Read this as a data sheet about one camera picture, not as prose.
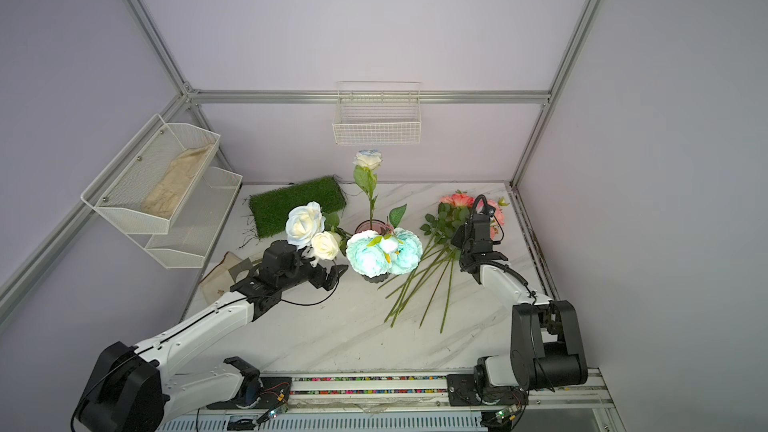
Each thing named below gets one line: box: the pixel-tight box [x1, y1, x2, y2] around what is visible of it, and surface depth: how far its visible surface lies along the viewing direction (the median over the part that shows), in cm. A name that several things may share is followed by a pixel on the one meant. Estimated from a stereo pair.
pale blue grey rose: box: [353, 149, 383, 230], surface depth 78 cm
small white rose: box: [311, 231, 342, 261], surface depth 54 cm
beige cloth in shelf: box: [142, 143, 214, 219], surface depth 81 cm
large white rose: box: [285, 201, 326, 248], surface depth 56 cm
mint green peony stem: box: [346, 228, 423, 284], surface depth 46 cm
